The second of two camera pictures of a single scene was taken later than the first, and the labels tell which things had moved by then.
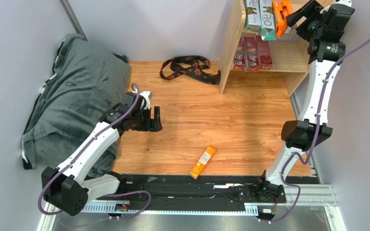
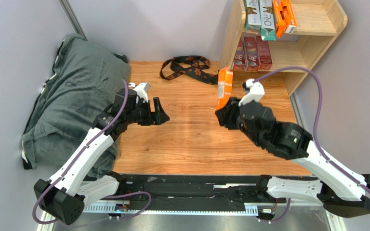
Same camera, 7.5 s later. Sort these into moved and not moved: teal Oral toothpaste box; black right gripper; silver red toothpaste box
Moved: black right gripper
Not moved: silver red toothpaste box; teal Oral toothpaste box
